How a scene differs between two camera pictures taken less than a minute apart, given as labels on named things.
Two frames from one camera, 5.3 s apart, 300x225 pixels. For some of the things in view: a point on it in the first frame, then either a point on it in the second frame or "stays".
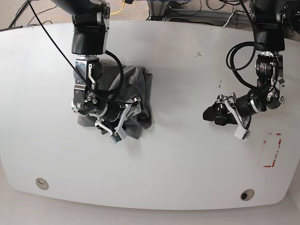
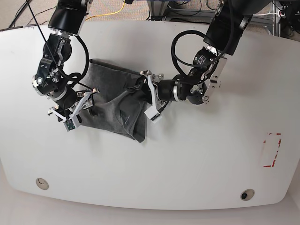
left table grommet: x=42 y=183 stays
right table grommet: x=247 y=194 stays
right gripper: x=243 y=106 -> x=162 y=91
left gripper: x=133 y=107 -> x=69 y=103
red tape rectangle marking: x=274 y=158 stays
